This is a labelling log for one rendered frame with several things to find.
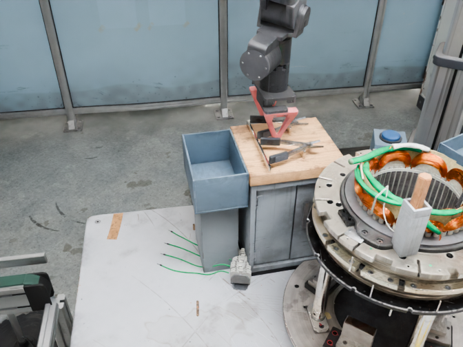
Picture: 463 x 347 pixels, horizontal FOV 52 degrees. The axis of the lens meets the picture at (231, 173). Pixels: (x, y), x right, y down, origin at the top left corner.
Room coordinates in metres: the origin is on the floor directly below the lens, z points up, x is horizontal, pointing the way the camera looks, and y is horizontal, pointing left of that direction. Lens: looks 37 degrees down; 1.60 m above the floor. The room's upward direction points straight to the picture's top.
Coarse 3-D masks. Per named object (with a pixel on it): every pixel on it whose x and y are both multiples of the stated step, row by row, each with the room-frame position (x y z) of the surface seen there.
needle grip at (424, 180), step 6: (420, 174) 0.50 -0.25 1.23; (426, 174) 0.50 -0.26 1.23; (420, 180) 0.49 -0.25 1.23; (426, 180) 0.48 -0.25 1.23; (420, 186) 0.49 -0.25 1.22; (426, 186) 0.48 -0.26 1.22; (414, 192) 0.49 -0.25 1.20; (420, 192) 0.48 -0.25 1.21; (426, 192) 0.49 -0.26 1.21; (414, 198) 0.49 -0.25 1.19; (420, 198) 0.48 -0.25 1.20; (414, 204) 0.49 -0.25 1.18; (420, 204) 0.49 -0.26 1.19
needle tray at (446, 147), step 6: (450, 138) 0.84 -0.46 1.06; (456, 138) 0.85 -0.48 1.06; (462, 138) 0.86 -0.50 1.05; (444, 144) 0.83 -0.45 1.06; (450, 144) 0.84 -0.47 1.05; (456, 144) 0.85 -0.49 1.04; (462, 144) 0.87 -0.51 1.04; (438, 150) 0.82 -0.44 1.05; (444, 150) 0.81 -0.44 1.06; (450, 150) 0.80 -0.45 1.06; (456, 150) 0.86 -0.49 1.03; (462, 150) 0.86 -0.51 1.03; (450, 156) 0.80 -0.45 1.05; (456, 156) 0.79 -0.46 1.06; (462, 156) 0.78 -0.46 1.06; (456, 162) 0.79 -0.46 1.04; (462, 162) 0.77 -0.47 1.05
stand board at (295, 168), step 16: (240, 128) 0.89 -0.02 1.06; (256, 128) 0.89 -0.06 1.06; (304, 128) 0.89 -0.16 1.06; (320, 128) 0.89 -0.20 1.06; (240, 144) 0.82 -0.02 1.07; (320, 144) 0.82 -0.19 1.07; (256, 160) 0.76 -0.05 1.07; (288, 160) 0.76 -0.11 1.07; (304, 160) 0.76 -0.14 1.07; (320, 160) 0.76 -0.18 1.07; (256, 176) 0.71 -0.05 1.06; (272, 176) 0.72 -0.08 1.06; (288, 176) 0.72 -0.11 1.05; (304, 176) 0.73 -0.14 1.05
